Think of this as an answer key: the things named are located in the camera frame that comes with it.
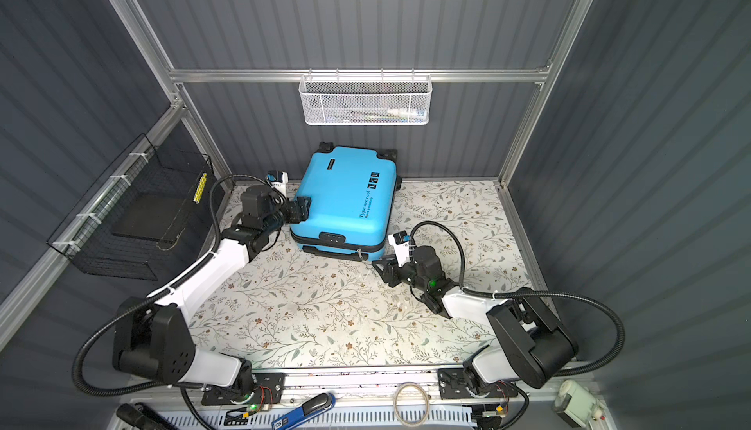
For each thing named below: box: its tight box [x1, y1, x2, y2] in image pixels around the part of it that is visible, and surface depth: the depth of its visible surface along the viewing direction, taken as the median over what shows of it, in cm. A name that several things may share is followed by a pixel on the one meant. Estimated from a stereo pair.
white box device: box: [553, 379, 606, 429], surface depth 69 cm
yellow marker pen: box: [192, 172, 208, 205], surface depth 84 cm
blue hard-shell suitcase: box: [289, 141, 402, 262], surface depth 91 cm
